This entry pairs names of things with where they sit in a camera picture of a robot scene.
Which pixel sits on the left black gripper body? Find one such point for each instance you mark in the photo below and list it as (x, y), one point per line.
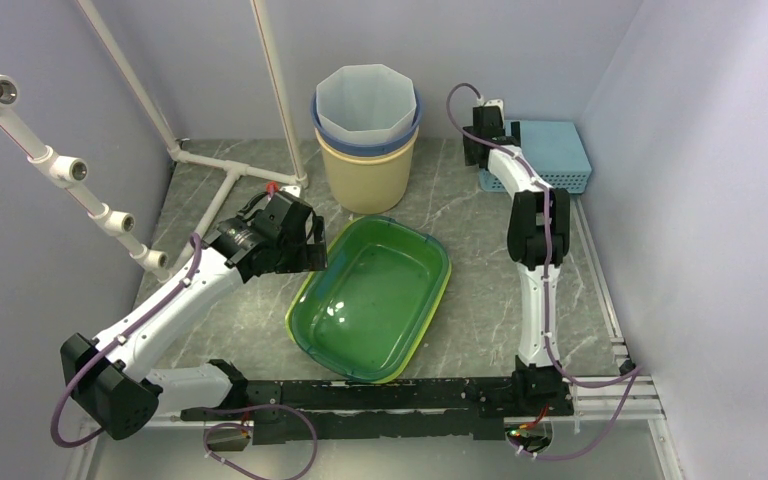
(292, 257)

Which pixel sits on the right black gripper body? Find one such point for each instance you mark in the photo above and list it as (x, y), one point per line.
(468, 140)

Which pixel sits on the teal transparent tub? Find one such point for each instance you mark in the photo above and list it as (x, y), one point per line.
(371, 301)

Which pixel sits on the light blue perforated basket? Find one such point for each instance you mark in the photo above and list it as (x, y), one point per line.
(555, 151)

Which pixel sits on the lime green tub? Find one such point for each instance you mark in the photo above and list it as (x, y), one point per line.
(424, 331)

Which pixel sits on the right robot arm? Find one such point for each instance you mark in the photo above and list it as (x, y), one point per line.
(537, 239)

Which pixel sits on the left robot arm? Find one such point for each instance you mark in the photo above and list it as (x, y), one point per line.
(113, 376)

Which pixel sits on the beige bucket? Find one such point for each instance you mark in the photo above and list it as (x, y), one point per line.
(367, 185)

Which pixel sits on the translucent white bucket liner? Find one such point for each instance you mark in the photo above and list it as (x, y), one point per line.
(365, 105)

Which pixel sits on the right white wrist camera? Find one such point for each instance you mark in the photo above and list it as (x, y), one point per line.
(496, 103)

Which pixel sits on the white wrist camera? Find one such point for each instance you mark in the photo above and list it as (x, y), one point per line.
(291, 190)
(496, 103)

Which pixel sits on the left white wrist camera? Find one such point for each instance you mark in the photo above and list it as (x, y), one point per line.
(291, 190)

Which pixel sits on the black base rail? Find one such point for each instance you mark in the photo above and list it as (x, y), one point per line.
(479, 407)

